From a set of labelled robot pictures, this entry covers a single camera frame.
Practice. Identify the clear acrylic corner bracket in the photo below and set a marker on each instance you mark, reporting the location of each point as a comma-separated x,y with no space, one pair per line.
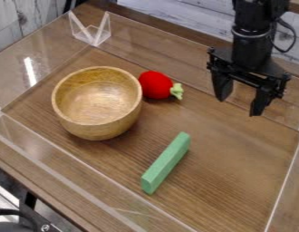
92,35

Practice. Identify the black metal base plate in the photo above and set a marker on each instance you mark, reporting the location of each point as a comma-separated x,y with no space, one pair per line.
44,225

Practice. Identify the red plush strawberry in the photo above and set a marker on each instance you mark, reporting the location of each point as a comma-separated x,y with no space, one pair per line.
159,87

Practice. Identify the wooden bowl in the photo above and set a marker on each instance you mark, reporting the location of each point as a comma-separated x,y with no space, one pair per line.
98,102

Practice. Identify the green rectangular block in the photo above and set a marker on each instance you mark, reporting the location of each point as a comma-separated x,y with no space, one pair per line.
164,164

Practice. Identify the black table leg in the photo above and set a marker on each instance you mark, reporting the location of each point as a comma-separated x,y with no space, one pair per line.
31,199

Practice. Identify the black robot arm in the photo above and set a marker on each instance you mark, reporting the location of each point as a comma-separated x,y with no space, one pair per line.
258,14

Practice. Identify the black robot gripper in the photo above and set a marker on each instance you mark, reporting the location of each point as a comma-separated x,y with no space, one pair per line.
247,63

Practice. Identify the clear acrylic tray wall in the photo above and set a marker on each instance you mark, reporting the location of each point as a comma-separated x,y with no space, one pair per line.
90,199

